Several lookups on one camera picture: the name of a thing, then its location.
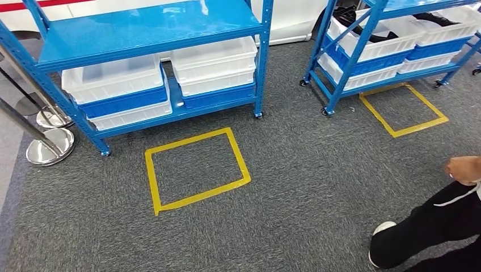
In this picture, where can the white car with red stripe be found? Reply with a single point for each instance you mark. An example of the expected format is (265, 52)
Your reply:
(289, 22)

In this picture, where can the person's hand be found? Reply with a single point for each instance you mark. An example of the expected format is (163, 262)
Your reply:
(464, 171)

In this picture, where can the blue metal shelf rack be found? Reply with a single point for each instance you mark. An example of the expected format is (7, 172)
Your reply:
(150, 34)

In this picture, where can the person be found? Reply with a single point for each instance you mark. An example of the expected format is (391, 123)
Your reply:
(432, 225)

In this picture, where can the chrome stanchion post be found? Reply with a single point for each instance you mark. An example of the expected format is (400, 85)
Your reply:
(49, 148)
(52, 118)

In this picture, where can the black plastic part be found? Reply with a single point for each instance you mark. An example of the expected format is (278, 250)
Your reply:
(379, 37)
(436, 18)

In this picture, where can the white plastic bin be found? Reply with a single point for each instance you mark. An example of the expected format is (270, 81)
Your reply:
(214, 60)
(390, 47)
(447, 32)
(218, 86)
(131, 116)
(424, 64)
(112, 80)
(372, 79)

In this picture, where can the blue cart frame with casters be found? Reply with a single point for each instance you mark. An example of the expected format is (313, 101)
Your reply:
(347, 64)

